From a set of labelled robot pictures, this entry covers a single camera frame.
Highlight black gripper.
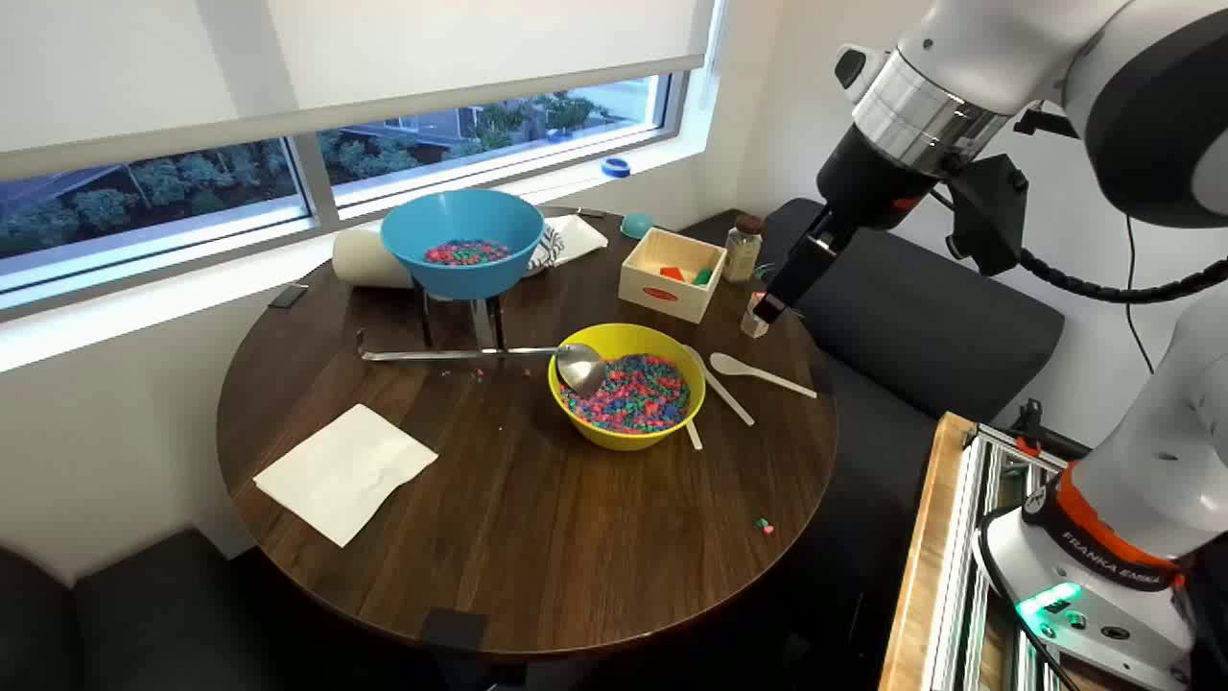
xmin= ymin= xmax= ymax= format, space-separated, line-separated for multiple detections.
xmin=765 ymin=121 xmax=938 ymax=314

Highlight yellow bowl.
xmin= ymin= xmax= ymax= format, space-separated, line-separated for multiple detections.
xmin=545 ymin=317 xmax=710 ymax=456

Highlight colourful beads in yellow bowl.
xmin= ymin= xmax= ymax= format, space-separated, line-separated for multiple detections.
xmin=560 ymin=354 xmax=694 ymax=437

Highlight black bowl stand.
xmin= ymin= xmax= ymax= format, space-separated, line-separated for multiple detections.
xmin=412 ymin=281 xmax=512 ymax=359

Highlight blue bowl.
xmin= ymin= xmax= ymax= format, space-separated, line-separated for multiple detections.
xmin=377 ymin=186 xmax=547 ymax=308

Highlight colourful beads in blue bowl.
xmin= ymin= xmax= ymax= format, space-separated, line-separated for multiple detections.
xmin=418 ymin=234 xmax=514 ymax=272

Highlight glass spice jar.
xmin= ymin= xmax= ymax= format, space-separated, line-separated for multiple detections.
xmin=720 ymin=212 xmax=767 ymax=289

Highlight small pale wooden block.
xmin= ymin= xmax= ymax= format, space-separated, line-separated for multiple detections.
xmin=737 ymin=289 xmax=781 ymax=346

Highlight black couch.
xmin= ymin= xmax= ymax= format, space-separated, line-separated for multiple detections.
xmin=682 ymin=195 xmax=1067 ymax=691

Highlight light wooden box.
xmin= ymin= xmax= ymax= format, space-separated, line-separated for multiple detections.
xmin=613 ymin=227 xmax=729 ymax=324

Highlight white folded paper sheet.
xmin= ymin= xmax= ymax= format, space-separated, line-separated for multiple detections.
xmin=547 ymin=212 xmax=613 ymax=264

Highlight patterned cloth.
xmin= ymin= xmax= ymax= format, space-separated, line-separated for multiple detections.
xmin=524 ymin=227 xmax=569 ymax=281

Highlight black clamp knob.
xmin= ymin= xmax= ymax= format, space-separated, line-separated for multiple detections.
xmin=1010 ymin=394 xmax=1048 ymax=450

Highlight light wooden board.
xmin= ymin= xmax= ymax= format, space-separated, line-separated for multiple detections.
xmin=875 ymin=411 xmax=982 ymax=691

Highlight round dark wooden table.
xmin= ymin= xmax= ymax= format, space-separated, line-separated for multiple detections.
xmin=211 ymin=208 xmax=844 ymax=691

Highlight metal ladle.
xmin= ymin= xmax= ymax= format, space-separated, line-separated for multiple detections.
xmin=358 ymin=336 xmax=610 ymax=394

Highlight white window blind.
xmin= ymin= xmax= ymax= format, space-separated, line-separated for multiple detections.
xmin=0 ymin=0 xmax=720 ymax=184

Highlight white square napkin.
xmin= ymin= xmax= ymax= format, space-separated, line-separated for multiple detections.
xmin=248 ymin=400 xmax=440 ymax=551

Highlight black ottoman seat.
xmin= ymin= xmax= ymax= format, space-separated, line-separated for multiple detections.
xmin=0 ymin=524 xmax=436 ymax=691

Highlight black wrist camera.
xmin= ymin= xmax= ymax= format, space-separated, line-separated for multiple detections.
xmin=945 ymin=149 xmax=1033 ymax=281

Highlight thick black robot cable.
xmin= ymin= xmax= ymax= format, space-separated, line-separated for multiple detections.
xmin=945 ymin=184 xmax=1228 ymax=308

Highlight thin black wall cable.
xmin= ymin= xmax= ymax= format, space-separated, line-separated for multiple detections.
xmin=1118 ymin=212 xmax=1158 ymax=377

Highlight aluminium frame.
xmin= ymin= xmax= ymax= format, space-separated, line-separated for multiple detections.
xmin=922 ymin=418 xmax=1088 ymax=691

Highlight white window frame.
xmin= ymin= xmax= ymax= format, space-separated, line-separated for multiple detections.
xmin=0 ymin=67 xmax=720 ymax=322

